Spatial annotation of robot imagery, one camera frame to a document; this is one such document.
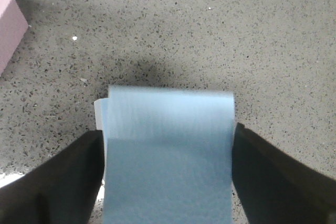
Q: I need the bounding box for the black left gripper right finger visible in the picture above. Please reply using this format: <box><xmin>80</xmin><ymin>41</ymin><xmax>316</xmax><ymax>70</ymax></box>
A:
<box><xmin>232</xmin><ymin>123</ymin><xmax>335</xmax><ymax>223</ymax></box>

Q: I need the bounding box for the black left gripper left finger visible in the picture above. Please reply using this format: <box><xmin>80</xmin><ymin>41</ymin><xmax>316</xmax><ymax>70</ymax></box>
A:
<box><xmin>1</xmin><ymin>130</ymin><xmax>104</xmax><ymax>223</ymax></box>

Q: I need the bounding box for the light blue foam cube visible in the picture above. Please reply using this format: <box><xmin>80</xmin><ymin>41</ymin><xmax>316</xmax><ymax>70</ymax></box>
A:
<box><xmin>98</xmin><ymin>86</ymin><xmax>235</xmax><ymax>223</ymax></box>
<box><xmin>94</xmin><ymin>98</ymin><xmax>109</xmax><ymax>131</ymax></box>

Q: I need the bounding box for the pink foam cube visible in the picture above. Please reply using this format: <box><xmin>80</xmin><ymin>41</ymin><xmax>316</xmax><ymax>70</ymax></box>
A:
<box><xmin>0</xmin><ymin>0</ymin><xmax>28</xmax><ymax>74</ymax></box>

